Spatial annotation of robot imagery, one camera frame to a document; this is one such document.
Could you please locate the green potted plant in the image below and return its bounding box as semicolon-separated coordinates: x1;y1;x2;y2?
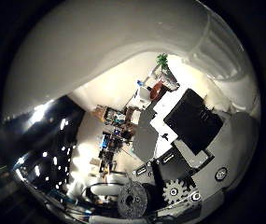
155;52;170;71

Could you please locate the cluttered wooden shelf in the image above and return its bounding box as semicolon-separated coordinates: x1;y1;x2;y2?
94;104;131;125

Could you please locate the red-brown bowl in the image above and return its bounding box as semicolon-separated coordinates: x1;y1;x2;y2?
149;79;165;101

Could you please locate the white box stack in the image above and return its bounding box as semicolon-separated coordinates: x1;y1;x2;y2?
135;85;154;108

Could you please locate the cream square box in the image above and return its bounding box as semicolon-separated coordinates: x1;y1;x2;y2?
129;108;142;125

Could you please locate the cluttered equipment rack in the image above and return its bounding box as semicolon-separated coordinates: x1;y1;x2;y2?
98;127;131;175

